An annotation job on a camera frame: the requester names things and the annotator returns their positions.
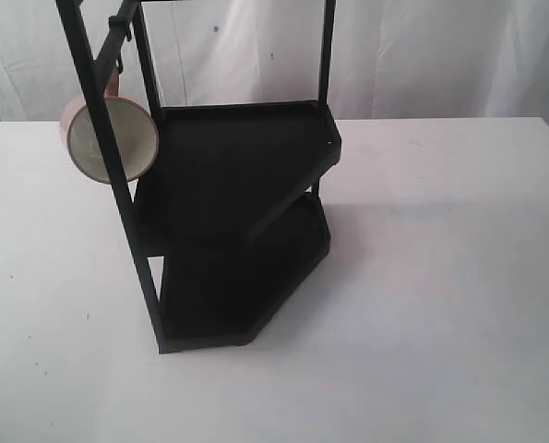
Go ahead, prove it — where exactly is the black two-tier metal rack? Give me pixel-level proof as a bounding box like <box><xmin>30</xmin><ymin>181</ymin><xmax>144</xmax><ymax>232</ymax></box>
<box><xmin>56</xmin><ymin>1</ymin><xmax>341</xmax><ymax>354</ymax></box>

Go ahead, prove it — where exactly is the brown mug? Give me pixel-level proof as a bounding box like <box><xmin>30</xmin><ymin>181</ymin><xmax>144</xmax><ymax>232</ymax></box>
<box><xmin>59</xmin><ymin>67</ymin><xmax>159</xmax><ymax>185</ymax></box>

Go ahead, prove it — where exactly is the black rack hook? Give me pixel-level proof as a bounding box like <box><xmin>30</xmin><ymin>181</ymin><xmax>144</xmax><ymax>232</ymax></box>
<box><xmin>108</xmin><ymin>15</ymin><xmax>132</xmax><ymax>74</ymax></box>

